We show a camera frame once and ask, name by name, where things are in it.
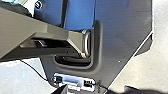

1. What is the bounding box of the small round base cap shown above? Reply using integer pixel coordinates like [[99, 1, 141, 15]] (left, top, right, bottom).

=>
[[34, 0, 44, 10]]

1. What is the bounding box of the small white cable box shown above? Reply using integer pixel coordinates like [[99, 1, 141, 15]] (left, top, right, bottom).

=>
[[53, 72, 98, 93]]

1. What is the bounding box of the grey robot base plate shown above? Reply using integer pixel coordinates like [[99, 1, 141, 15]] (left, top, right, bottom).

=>
[[31, 0, 154, 94]]

